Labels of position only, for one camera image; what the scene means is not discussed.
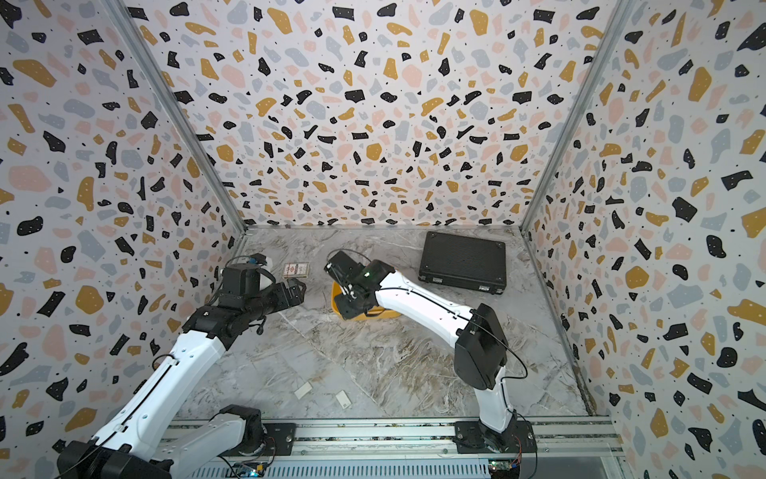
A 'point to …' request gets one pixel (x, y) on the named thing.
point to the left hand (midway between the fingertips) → (294, 288)
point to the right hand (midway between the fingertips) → (350, 307)
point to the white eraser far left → (300, 392)
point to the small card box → (296, 269)
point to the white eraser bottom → (344, 400)
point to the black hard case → (472, 262)
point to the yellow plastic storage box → (373, 313)
